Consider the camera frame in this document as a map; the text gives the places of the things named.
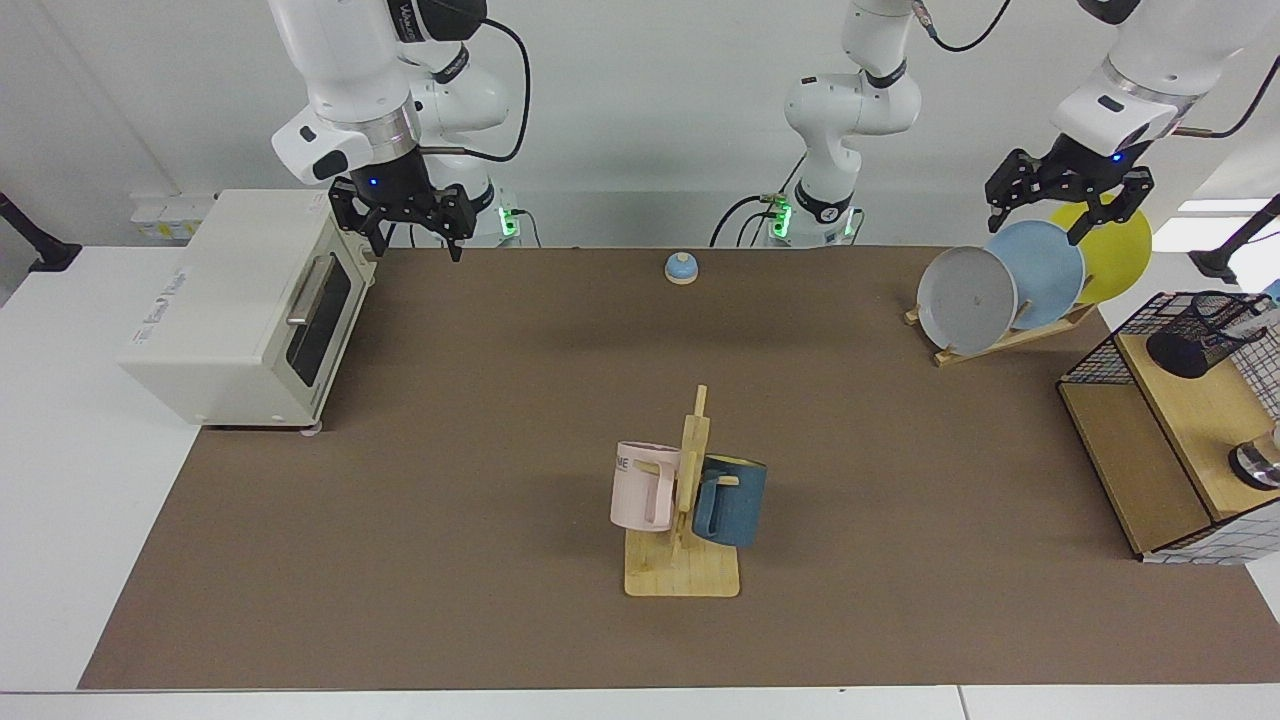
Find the black mesh pen holder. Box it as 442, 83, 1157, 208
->
1145, 291, 1269, 380

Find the yellow plate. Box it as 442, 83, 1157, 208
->
1048, 193, 1154, 306

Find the light blue plate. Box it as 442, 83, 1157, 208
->
985, 219, 1087, 331

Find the grey plate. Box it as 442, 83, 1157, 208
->
916, 246, 1019, 356

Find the black clamp stand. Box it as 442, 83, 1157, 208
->
1188, 195, 1280, 284
0, 192, 83, 273

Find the wooden plate rack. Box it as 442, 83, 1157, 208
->
904, 300, 1099, 368

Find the pale toaster oven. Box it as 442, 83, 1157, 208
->
117, 189, 378, 438

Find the white power strip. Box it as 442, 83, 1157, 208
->
130, 192, 219, 243

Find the brown table cloth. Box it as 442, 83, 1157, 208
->
78, 246, 1280, 691

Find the silver round lid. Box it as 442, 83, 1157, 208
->
1229, 425, 1280, 491

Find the pink cup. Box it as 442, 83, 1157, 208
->
610, 441, 683, 533

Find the dark teal cup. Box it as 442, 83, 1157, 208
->
692, 455, 769, 549

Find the wooden cup stand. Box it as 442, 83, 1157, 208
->
624, 385, 742, 599

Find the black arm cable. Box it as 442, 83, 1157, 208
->
912, 0, 1280, 139
418, 0, 531, 164

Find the wire basket with wooden floor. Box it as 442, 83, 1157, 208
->
1058, 290, 1280, 566

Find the black base cable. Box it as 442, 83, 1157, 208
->
710, 195, 791, 248

